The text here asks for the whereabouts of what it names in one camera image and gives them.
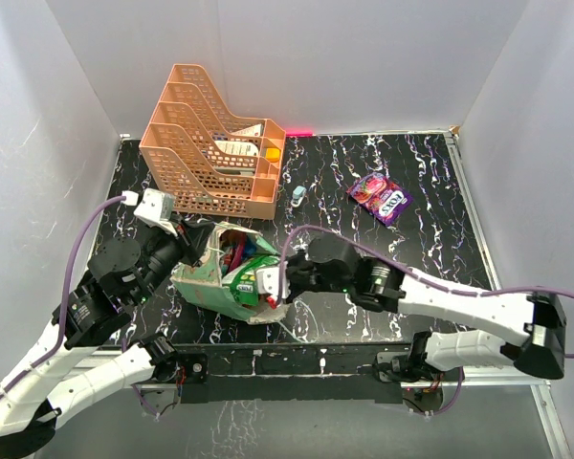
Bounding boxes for green patterned paper bag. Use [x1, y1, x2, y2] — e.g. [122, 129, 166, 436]
[171, 222, 291, 325]

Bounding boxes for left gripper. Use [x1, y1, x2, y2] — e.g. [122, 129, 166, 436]
[131, 211, 215, 305]

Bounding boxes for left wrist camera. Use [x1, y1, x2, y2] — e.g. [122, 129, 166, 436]
[121, 188, 177, 237]

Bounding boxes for pink red snack packet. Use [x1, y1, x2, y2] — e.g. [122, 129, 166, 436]
[219, 230, 257, 275]

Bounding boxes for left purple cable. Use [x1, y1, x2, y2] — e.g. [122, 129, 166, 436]
[0, 193, 128, 417]

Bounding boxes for orange plastic file organizer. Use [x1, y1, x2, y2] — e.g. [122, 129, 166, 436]
[139, 64, 286, 220]

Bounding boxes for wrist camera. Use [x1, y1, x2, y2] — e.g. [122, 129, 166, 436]
[255, 266, 289, 309]
[121, 188, 177, 237]

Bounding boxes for white papers in organizer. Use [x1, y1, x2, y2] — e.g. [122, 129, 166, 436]
[214, 123, 262, 156]

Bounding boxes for black front mounting rail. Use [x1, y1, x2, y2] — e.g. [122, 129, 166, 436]
[176, 342, 408, 404]

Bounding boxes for purple Fox's candy bag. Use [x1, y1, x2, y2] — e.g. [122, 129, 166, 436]
[347, 172, 413, 227]

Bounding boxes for green snack packet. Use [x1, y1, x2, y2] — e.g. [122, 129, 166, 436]
[222, 254, 279, 307]

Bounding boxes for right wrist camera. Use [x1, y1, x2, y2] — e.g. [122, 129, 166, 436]
[255, 266, 289, 309]

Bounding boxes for yellow sticky notes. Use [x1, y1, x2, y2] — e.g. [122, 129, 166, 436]
[265, 147, 281, 163]

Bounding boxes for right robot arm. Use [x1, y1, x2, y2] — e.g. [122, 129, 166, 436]
[280, 234, 566, 382]

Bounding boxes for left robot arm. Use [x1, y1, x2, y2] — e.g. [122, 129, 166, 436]
[0, 216, 215, 458]

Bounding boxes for light blue padlock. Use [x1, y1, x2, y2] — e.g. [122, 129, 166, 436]
[290, 186, 307, 208]

